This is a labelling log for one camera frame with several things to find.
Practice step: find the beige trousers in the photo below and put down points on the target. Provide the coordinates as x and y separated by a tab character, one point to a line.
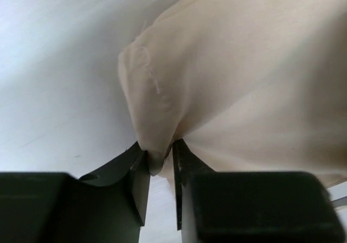
250	85

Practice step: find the aluminium frame rail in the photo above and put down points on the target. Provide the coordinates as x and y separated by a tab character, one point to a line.
340	203

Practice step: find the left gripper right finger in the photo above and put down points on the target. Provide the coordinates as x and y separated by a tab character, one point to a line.
211	206

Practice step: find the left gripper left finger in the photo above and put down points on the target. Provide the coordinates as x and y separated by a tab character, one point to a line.
106	205

